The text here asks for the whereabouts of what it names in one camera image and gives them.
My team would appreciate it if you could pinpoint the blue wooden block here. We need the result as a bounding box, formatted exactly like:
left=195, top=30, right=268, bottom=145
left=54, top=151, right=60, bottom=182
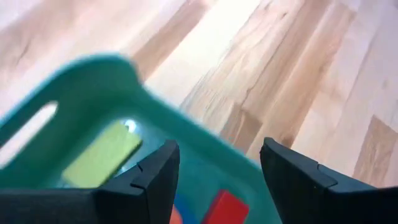
left=173, top=193, right=201, bottom=224

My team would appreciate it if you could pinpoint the crimson wooden block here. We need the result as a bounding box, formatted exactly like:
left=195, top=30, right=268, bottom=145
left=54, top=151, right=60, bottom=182
left=201, top=189, right=251, bottom=224

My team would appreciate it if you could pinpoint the green wooden block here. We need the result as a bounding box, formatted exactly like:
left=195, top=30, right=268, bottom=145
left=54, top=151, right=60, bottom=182
left=61, top=120, right=143, bottom=189

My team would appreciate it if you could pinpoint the orange wooden block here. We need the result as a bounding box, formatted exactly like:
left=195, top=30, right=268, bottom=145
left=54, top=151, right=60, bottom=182
left=169, top=205, right=184, bottom=224

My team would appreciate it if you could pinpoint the teal plastic bin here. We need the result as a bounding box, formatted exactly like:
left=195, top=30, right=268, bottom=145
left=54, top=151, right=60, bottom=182
left=0, top=53, right=282, bottom=224

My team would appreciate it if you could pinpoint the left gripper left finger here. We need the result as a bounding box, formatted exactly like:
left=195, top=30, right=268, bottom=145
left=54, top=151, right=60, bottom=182
left=0, top=139, right=181, bottom=224

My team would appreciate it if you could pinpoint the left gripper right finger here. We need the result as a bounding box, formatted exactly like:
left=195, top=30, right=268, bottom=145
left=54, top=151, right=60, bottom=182
left=259, top=137, right=398, bottom=224

